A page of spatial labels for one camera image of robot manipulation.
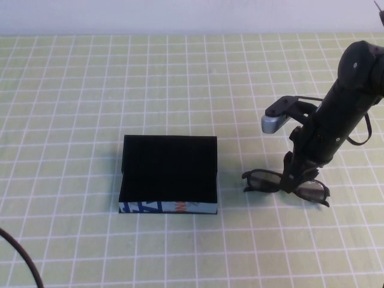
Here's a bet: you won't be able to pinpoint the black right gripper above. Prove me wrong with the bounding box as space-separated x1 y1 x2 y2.
281 115 358 193

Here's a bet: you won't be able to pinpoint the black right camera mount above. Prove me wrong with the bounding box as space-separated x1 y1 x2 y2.
265 95 323 124

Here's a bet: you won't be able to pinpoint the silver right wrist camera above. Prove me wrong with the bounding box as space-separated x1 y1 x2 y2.
261 113 290 134

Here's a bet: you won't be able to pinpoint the black framed glasses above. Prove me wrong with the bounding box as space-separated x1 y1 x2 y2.
241 169 331 208

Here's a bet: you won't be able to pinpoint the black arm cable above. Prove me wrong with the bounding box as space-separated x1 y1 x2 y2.
295 8 384 147
0 227 45 288

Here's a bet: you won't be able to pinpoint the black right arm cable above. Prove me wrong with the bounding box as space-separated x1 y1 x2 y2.
295 8 384 147

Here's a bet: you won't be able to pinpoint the green checked tablecloth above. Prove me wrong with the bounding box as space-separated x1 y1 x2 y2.
0 32 384 288

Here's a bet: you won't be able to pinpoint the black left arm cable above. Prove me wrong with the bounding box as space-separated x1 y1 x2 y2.
0 227 45 288

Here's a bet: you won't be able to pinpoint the black patterned glasses case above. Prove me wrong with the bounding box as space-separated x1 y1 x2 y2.
118 134 219 215

